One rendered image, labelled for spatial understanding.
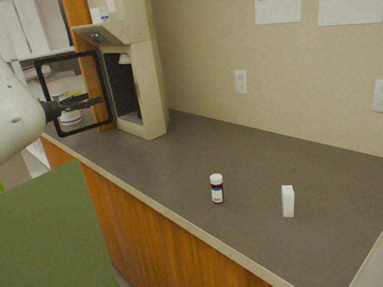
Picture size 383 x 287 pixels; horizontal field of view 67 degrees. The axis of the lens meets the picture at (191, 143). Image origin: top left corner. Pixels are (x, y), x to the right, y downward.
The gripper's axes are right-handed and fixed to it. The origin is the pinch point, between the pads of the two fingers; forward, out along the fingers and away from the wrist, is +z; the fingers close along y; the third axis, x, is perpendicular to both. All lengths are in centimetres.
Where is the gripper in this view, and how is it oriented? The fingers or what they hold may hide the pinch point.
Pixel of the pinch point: (92, 98)
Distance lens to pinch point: 144.8
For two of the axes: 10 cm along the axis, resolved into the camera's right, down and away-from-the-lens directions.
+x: 1.2, 9.0, 4.1
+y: -6.9, -2.3, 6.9
